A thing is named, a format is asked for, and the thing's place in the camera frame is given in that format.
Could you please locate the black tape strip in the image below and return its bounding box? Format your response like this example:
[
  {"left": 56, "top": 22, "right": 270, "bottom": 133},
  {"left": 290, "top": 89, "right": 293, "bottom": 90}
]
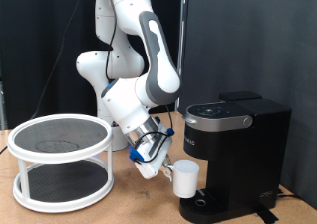
[{"left": 254, "top": 205, "right": 280, "bottom": 224}]

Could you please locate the white two-tier turntable shelf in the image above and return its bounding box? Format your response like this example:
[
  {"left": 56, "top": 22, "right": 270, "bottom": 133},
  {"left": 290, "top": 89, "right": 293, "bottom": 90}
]
[{"left": 7, "top": 113, "right": 116, "bottom": 214}]

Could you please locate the white mug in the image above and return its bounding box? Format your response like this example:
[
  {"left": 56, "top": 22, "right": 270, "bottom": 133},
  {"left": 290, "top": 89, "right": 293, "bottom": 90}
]
[{"left": 168, "top": 159, "right": 201, "bottom": 199}]

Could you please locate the thin black cable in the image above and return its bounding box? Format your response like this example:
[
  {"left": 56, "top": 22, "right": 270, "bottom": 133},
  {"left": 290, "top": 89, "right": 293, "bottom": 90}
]
[{"left": 0, "top": 0, "right": 176, "bottom": 164}]

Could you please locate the gray vertical frame post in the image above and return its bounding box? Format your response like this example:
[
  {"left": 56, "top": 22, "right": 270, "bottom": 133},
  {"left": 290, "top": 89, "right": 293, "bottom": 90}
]
[{"left": 0, "top": 79, "right": 7, "bottom": 131}]

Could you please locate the black curtain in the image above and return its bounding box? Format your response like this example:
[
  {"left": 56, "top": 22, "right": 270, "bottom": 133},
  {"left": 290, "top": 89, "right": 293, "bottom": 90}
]
[{"left": 0, "top": 0, "right": 183, "bottom": 129}]

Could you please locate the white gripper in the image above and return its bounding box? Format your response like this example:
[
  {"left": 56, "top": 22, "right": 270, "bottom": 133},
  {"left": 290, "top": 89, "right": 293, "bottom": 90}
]
[{"left": 132, "top": 134, "right": 174, "bottom": 182}]

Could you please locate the black power cord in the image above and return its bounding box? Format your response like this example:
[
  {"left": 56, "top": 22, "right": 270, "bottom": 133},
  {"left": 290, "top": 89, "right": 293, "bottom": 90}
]
[{"left": 276, "top": 187, "right": 303, "bottom": 200}]

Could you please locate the black Keurig coffee machine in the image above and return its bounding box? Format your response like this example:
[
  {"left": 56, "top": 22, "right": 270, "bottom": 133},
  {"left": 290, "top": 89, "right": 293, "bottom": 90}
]
[{"left": 178, "top": 90, "right": 293, "bottom": 224}]

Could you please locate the dark gray backdrop panel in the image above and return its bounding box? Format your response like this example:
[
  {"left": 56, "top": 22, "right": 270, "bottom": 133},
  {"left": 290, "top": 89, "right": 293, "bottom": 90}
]
[{"left": 179, "top": 0, "right": 317, "bottom": 210}]

